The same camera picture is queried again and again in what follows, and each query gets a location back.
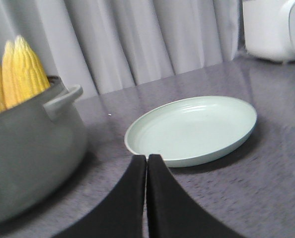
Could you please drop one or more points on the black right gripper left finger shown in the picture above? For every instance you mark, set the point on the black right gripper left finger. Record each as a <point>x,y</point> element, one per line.
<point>120,213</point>

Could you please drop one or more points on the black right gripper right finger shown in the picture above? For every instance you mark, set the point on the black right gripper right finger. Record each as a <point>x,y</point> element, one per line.
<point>172,213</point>

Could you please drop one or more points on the light green plate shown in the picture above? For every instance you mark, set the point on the light green plate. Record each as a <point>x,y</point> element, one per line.
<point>192,131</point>

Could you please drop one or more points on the green electric cooking pot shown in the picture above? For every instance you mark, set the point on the green electric cooking pot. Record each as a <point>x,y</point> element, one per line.
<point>42,141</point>

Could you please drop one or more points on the grey white curtain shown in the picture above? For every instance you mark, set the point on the grey white curtain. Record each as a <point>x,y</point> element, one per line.
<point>109,45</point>

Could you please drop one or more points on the white rice cooker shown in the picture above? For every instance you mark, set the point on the white rice cooker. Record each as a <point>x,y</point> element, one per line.
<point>269,29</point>

